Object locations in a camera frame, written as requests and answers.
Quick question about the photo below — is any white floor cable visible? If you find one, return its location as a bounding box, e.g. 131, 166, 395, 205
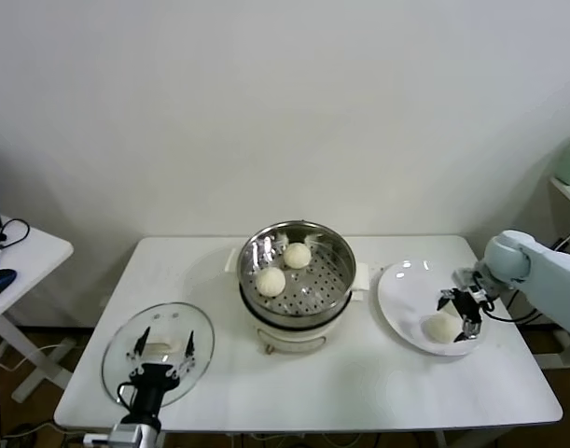
0, 343, 64, 374

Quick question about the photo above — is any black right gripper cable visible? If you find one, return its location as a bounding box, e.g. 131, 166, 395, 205
480, 298, 547, 326

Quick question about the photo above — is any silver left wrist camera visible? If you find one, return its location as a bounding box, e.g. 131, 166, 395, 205
81, 431, 113, 447

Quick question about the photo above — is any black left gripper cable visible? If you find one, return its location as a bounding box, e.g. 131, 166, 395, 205
117, 380, 137, 410

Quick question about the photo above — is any stainless steel steamer basket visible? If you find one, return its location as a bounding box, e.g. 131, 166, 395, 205
237, 221, 359, 323

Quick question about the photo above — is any white electric cooker base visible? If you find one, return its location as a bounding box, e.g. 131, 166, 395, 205
225, 246, 370, 356

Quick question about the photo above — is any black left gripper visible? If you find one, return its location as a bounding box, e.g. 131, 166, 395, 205
120, 327, 196, 427

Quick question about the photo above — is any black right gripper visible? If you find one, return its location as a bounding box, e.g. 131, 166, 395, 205
436, 288, 484, 343

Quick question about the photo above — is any black looped cable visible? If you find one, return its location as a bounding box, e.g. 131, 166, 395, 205
0, 217, 32, 253

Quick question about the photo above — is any round white plate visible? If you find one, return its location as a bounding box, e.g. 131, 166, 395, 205
376, 260, 491, 358

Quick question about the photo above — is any white side table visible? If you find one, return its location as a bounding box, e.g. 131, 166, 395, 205
0, 214, 76, 405

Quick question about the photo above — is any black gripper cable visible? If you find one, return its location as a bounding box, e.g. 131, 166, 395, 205
117, 380, 137, 410
480, 298, 547, 326

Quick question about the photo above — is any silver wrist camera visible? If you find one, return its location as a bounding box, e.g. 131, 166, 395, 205
452, 267, 484, 293
81, 431, 113, 447

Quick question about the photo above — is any blue computer mouse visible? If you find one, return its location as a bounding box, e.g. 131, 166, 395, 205
0, 268, 19, 302

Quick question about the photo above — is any round glass pot lid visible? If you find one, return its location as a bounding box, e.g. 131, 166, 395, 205
101, 301, 216, 412

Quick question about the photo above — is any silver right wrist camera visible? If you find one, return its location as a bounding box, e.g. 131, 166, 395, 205
452, 267, 484, 293

